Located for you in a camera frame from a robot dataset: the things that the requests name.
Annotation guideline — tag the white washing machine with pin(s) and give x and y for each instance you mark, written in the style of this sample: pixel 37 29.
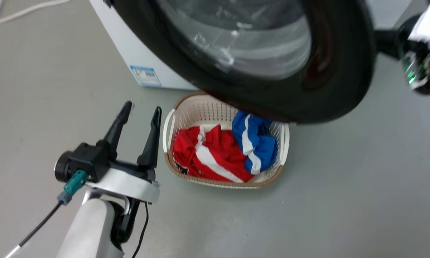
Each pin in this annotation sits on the white washing machine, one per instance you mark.
pixel 129 46

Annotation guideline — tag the red garment with white stripe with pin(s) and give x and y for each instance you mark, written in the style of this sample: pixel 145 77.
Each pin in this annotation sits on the red garment with white stripe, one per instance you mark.
pixel 214 152

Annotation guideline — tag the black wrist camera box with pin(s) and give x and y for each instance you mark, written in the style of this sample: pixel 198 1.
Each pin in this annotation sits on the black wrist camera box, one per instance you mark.
pixel 422 75
pixel 84 161

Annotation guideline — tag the cream plastic laundry basket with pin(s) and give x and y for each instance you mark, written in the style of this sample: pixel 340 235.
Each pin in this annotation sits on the cream plastic laundry basket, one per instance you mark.
pixel 200 107

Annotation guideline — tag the black round washing machine door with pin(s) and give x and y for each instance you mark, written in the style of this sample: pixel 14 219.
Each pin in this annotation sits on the black round washing machine door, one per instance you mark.
pixel 340 71

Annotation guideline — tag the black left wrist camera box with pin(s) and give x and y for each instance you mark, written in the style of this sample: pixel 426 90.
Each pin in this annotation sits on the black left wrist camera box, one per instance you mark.
pixel 84 161

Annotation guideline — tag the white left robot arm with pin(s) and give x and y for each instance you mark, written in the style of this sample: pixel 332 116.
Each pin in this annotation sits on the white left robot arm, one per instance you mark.
pixel 89 229

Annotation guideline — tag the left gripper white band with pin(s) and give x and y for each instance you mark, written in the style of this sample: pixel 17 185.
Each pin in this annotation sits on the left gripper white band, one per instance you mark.
pixel 129 186

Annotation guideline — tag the blue garment with white stripe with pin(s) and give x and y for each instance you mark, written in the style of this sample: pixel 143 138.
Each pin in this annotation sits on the blue garment with white stripe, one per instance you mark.
pixel 257 141

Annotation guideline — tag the blue energy label sticker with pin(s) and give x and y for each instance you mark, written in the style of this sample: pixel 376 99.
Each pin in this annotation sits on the blue energy label sticker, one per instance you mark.
pixel 146 76

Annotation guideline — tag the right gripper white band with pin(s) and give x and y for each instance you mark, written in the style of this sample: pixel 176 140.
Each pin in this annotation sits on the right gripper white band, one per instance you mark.
pixel 428 23

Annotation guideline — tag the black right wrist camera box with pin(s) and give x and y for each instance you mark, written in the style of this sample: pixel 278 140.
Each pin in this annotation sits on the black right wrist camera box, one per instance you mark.
pixel 422 75

